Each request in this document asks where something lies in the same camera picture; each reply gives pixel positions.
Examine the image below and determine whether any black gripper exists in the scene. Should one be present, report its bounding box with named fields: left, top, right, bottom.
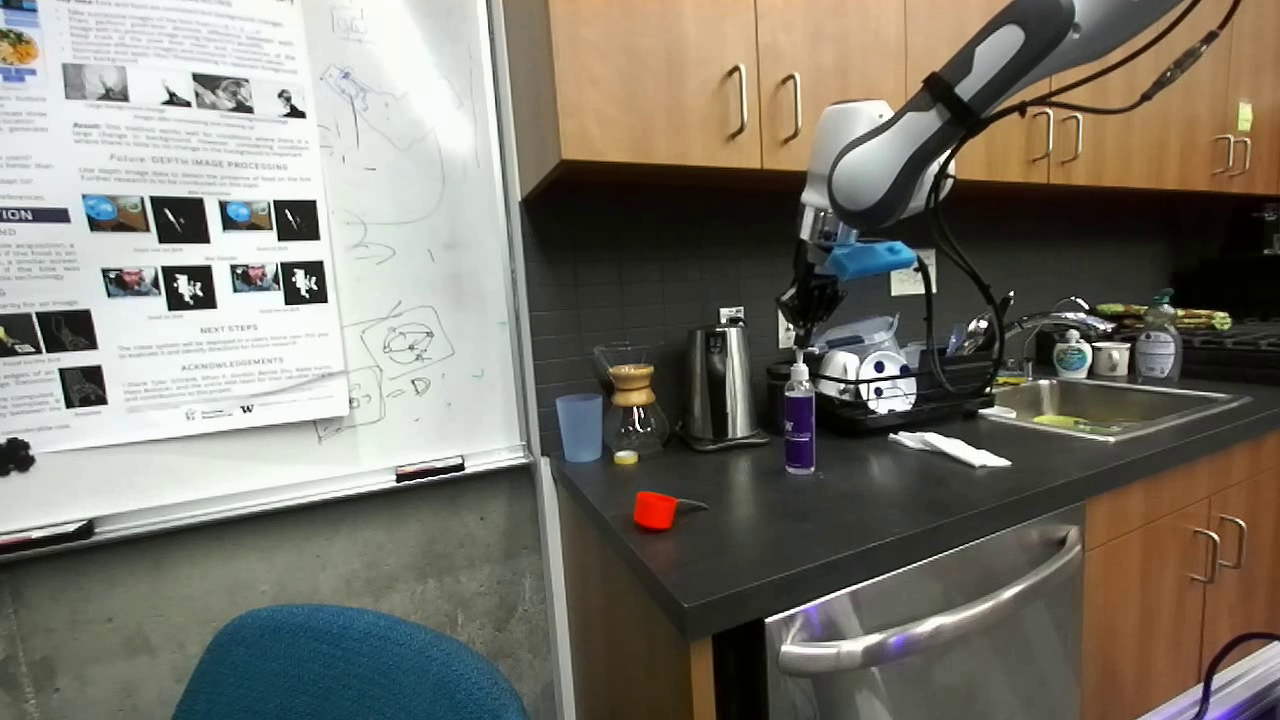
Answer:
left=777, top=237, right=848, bottom=358

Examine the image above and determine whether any purple label pump bottle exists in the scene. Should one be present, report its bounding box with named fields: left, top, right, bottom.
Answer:
left=777, top=348, right=823, bottom=481

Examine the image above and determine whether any round white soap bottle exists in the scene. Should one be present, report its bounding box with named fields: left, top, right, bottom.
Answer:
left=1048, top=323, right=1101, bottom=385

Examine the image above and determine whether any clear soap dispenser bottle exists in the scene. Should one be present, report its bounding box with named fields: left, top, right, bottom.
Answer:
left=1129, top=290, right=1189, bottom=390

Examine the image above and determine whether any clear container with blue lid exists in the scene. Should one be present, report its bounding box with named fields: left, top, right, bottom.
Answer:
left=811, top=311, right=914, bottom=353

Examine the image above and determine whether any stainless steel electric kettle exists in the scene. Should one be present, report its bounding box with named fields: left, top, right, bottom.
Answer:
left=681, top=322, right=777, bottom=459

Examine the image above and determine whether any glass carafe with wooden collar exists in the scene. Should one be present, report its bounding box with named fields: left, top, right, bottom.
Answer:
left=605, top=360, right=670, bottom=468

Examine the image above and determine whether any white paper towel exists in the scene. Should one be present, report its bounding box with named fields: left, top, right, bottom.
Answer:
left=885, top=424, right=1022, bottom=478

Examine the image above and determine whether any blue plastic cup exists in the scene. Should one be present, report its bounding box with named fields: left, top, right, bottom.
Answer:
left=552, top=390, right=613, bottom=468

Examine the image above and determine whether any chrome sink faucet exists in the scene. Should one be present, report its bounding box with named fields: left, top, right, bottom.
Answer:
left=994, top=304, right=1120, bottom=382

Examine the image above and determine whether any wooden upper cabinet door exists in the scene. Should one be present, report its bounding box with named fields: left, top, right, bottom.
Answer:
left=1213, top=0, right=1280, bottom=205
left=544, top=0, right=764, bottom=178
left=954, top=74, right=1061, bottom=187
left=751, top=0, right=914, bottom=182
left=1051, top=26, right=1225, bottom=198

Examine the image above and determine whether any wooden cabinet door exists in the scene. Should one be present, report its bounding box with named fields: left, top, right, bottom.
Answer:
left=751, top=0, right=914, bottom=182
left=1202, top=429, right=1280, bottom=675
left=1213, top=0, right=1280, bottom=205
left=1051, top=26, right=1225, bottom=198
left=1079, top=449, right=1230, bottom=720
left=544, top=0, right=764, bottom=178
left=954, top=74, right=1061, bottom=187

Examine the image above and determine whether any small white cup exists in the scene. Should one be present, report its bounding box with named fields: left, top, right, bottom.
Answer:
left=1090, top=335, right=1135, bottom=385

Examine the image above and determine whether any stainless steel sink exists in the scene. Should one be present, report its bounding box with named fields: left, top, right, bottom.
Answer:
left=977, top=374, right=1256, bottom=449

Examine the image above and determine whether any stainless steel dishwasher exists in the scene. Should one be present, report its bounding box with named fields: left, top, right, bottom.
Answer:
left=760, top=500, right=1090, bottom=720

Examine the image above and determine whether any white whiteboard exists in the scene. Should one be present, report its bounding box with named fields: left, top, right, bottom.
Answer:
left=0, top=0, right=542, bottom=568

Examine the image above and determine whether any wooden lower cabinet door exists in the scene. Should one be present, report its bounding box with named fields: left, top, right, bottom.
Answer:
left=1079, top=449, right=1230, bottom=720
left=1202, top=429, right=1280, bottom=675

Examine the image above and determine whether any printed research poster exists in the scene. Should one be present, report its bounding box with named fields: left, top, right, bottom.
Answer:
left=0, top=0, right=358, bottom=459

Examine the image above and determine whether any black whiteboard marker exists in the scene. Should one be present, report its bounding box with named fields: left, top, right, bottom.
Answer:
left=0, top=511, right=100, bottom=557

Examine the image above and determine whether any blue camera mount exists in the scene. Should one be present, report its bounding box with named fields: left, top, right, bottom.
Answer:
left=816, top=237, right=925, bottom=290

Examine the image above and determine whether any white paper wall sign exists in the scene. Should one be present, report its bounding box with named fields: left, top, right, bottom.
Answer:
left=889, top=244, right=944, bottom=304

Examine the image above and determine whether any black wire dish rack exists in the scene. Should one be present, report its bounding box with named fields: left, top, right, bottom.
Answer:
left=806, top=333, right=1005, bottom=439

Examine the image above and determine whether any red scoop with white handle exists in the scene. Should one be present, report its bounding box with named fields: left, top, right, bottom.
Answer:
left=629, top=488, right=716, bottom=540

